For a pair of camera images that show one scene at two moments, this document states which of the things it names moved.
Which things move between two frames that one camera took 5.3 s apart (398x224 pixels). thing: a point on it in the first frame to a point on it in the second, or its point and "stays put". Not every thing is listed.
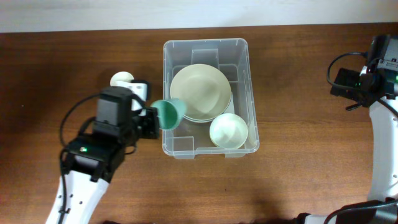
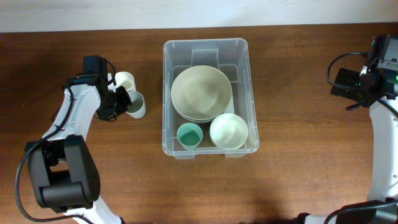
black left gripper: x=152 y=117 to x=124 y=99
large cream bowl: x=206 y=89 stays put
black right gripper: x=348 y=78 stays put
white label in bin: x=231 y=107 stays put
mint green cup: x=171 y=112 to x=189 y=135
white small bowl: x=229 y=131 stays put
